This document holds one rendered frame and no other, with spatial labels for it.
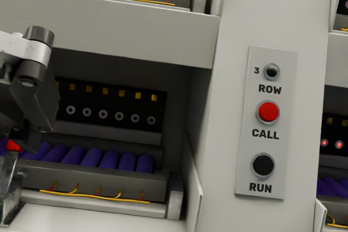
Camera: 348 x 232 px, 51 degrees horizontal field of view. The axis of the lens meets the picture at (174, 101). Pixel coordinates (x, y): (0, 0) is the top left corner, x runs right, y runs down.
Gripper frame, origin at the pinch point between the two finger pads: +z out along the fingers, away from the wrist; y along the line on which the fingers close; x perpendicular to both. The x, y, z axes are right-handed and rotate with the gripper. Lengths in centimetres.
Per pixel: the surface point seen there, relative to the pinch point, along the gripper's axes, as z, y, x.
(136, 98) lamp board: 14.8, 9.2, 8.8
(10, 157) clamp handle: 3.4, -0.1, -2.0
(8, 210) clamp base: 3.0, 1.0, -6.3
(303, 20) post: -2.5, 23.1, 11.5
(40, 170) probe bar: 7.7, 1.5, -2.3
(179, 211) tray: 6.0, 14.9, -4.6
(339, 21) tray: 3.4, 29.7, 16.2
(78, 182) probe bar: 8.1, 5.2, -2.9
